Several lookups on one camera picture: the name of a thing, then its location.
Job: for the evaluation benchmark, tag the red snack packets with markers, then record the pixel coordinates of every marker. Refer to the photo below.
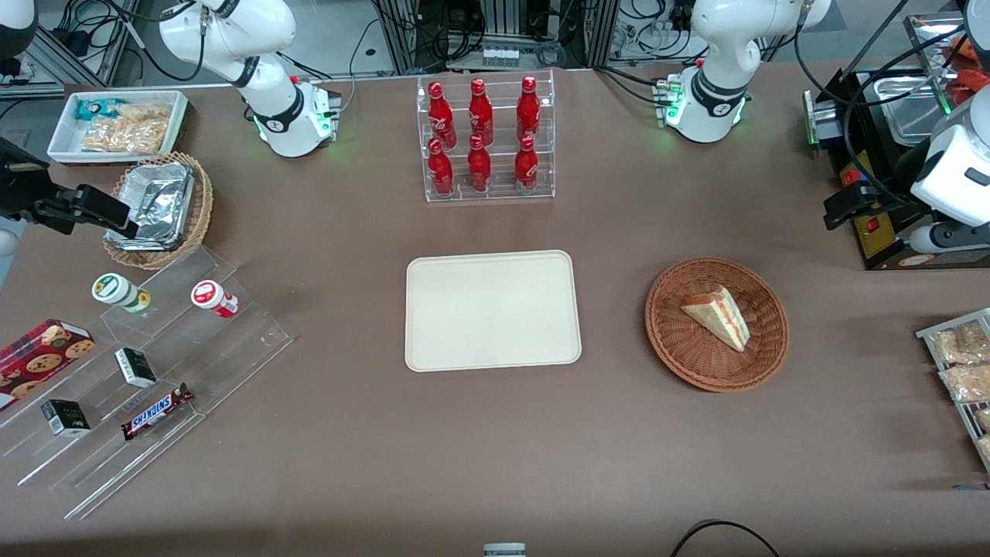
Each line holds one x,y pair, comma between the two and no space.
973,81

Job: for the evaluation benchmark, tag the red cola bottle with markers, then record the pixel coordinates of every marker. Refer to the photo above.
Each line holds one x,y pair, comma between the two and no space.
528,108
480,112
479,165
441,114
526,165
440,169

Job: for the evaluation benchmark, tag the light wicker basket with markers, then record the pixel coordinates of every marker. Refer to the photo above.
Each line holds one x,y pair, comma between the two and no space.
199,209

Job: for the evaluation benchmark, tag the red lid yogurt cup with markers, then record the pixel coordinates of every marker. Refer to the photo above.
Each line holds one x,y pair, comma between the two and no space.
210,297

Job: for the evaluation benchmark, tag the clear bag of chips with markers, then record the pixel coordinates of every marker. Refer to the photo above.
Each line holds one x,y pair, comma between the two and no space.
124,138
147,114

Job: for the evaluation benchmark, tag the white rectangular plastic bin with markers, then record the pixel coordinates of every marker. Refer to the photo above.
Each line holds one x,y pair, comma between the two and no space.
62,143

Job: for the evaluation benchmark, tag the white power strip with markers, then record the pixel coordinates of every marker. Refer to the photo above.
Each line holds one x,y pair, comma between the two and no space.
499,57

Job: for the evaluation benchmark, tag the clear bag of pastry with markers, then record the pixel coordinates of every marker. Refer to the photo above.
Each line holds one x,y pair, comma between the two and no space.
984,419
967,384
984,449
963,344

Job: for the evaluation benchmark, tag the stainless steel tray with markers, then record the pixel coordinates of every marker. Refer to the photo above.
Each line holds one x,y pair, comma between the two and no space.
928,39

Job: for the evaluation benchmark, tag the snickers chocolate bar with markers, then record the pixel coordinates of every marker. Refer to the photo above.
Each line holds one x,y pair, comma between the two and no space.
155,412

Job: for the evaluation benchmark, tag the clear acrylic bottle rack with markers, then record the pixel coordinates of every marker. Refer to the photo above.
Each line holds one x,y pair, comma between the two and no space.
499,197

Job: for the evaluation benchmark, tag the aluminium frame rack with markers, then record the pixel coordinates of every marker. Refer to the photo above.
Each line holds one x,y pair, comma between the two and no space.
495,23

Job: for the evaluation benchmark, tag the green lid yogurt cup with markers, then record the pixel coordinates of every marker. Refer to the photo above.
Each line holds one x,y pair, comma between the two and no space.
116,290

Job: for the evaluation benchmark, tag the red tartan cookie box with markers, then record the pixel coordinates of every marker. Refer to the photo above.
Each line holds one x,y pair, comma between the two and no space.
39,360

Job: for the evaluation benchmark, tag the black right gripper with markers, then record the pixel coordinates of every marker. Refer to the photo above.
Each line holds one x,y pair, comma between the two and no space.
17,188

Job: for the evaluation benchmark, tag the small black carton box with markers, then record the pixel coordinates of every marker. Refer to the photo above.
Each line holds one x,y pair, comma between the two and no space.
66,418
135,367

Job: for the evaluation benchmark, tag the tray of packaged snacks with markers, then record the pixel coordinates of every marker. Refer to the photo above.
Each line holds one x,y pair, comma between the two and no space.
922,334

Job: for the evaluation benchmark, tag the aluminium profile rail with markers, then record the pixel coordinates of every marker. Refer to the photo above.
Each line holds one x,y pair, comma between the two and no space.
69,54

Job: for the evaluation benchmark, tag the triangular sandwich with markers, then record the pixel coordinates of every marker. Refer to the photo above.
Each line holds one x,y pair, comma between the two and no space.
719,317

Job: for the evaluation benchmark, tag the stack of foil trays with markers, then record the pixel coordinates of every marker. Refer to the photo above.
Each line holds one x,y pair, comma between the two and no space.
158,201

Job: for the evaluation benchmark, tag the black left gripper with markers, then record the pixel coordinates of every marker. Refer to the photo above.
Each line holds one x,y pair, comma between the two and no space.
899,171

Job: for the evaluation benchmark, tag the beige serving tray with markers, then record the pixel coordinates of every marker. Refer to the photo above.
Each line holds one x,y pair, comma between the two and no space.
493,309

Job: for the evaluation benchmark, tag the clear acrylic stepped shelf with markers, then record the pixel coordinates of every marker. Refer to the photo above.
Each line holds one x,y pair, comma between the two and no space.
232,348

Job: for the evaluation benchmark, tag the grey device edge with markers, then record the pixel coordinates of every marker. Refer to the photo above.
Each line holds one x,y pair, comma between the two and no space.
504,550

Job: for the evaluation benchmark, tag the brown round wicker basket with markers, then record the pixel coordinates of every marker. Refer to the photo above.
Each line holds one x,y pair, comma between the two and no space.
696,356

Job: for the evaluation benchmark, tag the black countertop appliance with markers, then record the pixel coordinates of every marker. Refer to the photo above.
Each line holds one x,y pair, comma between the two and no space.
878,240

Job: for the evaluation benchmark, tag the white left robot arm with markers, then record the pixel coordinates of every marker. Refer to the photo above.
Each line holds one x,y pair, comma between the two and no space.
719,46

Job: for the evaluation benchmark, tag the teal snack packet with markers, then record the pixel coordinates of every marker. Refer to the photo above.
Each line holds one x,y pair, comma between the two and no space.
97,109

